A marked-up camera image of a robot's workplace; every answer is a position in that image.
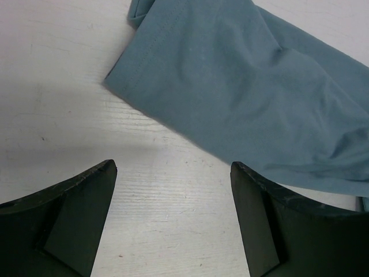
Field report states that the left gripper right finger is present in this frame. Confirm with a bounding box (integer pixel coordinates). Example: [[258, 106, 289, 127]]
[[231, 162, 368, 276]]

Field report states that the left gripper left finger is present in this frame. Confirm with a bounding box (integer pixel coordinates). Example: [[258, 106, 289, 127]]
[[1, 159, 117, 276]]

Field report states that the blue t shirt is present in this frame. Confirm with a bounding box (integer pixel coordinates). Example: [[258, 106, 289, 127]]
[[104, 1, 368, 207]]

